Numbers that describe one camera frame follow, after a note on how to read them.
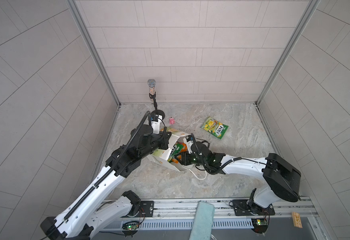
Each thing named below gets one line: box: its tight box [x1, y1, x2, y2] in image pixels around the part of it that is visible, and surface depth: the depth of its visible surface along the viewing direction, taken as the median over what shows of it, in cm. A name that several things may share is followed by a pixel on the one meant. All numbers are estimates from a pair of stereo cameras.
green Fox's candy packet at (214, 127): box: [200, 117, 229, 140], surface depth 101 cm
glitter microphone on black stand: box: [147, 78, 166, 121], surface depth 96 cm
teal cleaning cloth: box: [189, 201, 216, 240], surface depth 67 cm
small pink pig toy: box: [169, 117, 176, 125], surface depth 105 cm
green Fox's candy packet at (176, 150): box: [167, 143, 184, 163], surface depth 82 cm
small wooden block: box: [291, 211, 303, 229], surface depth 69 cm
